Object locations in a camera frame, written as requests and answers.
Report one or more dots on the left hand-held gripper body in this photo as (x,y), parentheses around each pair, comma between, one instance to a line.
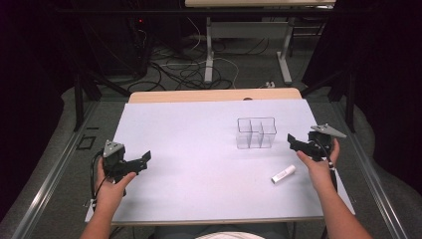
(113,162)

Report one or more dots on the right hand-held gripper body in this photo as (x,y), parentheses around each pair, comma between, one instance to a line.
(321,141)

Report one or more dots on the person's right hand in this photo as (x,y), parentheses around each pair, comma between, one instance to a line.
(319,172)

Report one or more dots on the person's left hand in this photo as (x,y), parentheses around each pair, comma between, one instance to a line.
(111,192)

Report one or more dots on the white tube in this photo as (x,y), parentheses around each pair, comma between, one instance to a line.
(283,174)

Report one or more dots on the clear plastic organizer box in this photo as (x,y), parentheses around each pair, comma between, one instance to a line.
(256,133)

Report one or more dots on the black metal stand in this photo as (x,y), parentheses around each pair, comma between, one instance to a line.
(81,96)
(345,93)

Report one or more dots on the white table mat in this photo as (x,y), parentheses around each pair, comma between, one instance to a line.
(205,159)

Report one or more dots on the wooden table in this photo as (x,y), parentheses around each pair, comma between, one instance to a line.
(199,95)

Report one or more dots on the person's white shirt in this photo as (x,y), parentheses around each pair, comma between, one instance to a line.
(230,235)

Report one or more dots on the black computer tower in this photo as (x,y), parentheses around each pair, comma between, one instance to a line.
(132,43)

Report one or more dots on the white desk with metal legs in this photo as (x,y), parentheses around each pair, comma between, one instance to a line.
(245,30)

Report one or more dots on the metal floor rail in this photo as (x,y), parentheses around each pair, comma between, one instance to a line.
(49,179)
(368,179)

